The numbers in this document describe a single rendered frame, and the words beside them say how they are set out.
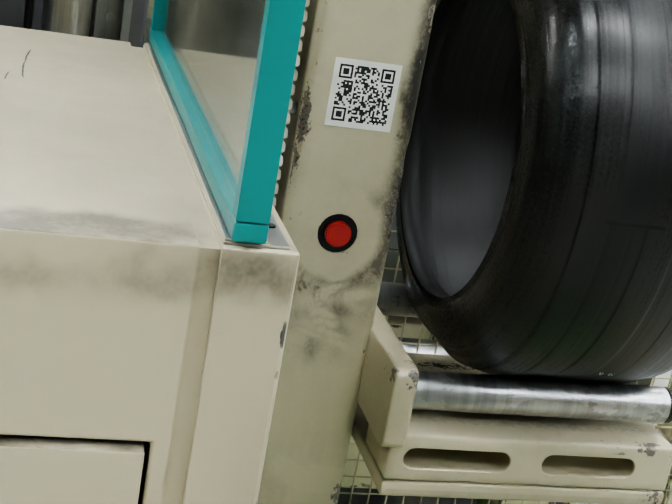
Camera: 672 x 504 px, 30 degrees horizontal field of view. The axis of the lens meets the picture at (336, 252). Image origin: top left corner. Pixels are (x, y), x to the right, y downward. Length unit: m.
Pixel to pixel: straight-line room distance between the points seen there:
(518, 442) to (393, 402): 0.17
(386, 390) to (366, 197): 0.22
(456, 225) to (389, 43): 0.46
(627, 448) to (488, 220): 0.42
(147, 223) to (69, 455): 0.13
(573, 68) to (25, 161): 0.67
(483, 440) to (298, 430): 0.22
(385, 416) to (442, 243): 0.41
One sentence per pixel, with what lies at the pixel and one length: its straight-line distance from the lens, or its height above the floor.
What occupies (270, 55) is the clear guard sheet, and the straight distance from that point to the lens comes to 0.64.
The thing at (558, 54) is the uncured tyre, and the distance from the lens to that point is 1.30.
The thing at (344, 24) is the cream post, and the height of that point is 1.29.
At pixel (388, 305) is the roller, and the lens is 1.68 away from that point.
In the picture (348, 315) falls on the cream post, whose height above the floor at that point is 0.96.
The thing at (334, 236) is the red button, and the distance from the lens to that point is 1.40.
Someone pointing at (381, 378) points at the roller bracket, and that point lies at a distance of 1.41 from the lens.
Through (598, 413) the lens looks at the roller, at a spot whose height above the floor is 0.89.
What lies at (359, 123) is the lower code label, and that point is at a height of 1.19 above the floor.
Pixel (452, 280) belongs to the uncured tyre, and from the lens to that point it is 1.71.
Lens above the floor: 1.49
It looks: 18 degrees down
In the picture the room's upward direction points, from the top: 10 degrees clockwise
